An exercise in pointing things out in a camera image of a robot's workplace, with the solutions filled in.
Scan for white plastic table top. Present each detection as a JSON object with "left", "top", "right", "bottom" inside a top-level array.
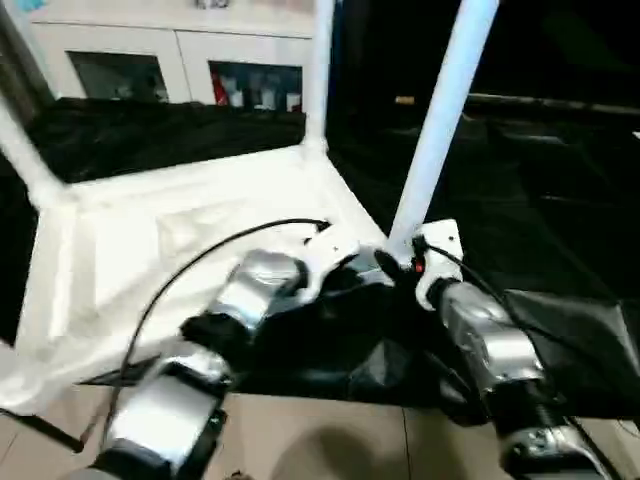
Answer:
[{"left": 0, "top": 142, "right": 401, "bottom": 416}]

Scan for black table mat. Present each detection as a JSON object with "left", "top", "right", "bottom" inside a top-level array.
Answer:
[{"left": 0, "top": 94, "right": 640, "bottom": 426}]

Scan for black case with yellow label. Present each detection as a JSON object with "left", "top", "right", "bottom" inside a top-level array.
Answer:
[{"left": 327, "top": 0, "right": 471, "bottom": 116}]

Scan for grey metal bar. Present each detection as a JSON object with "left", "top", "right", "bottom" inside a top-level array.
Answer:
[{"left": 464, "top": 92, "right": 640, "bottom": 116}]

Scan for white sideboard cabinet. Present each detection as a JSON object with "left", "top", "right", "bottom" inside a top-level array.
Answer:
[{"left": 27, "top": 0, "right": 321, "bottom": 109}]

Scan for grey curtain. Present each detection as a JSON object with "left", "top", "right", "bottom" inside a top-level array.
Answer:
[{"left": 0, "top": 19, "right": 56, "bottom": 116}]

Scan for black metal table frame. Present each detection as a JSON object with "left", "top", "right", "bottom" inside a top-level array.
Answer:
[{"left": 0, "top": 407, "right": 86, "bottom": 454}]

